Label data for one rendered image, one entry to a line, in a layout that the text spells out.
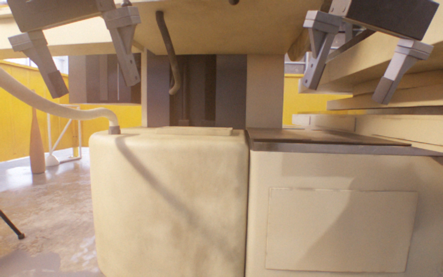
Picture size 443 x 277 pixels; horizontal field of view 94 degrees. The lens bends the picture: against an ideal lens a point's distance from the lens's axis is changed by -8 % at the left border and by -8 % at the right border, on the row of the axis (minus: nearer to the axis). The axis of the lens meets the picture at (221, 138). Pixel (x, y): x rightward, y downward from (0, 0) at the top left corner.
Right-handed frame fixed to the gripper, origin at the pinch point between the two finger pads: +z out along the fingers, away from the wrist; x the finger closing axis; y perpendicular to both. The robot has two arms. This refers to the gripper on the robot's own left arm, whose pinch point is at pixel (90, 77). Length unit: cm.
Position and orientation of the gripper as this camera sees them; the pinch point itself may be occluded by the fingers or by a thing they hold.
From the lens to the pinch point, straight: 40.4
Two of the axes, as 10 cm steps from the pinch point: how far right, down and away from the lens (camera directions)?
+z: 1.5, 8.7, 4.8
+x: -9.9, 1.0, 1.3
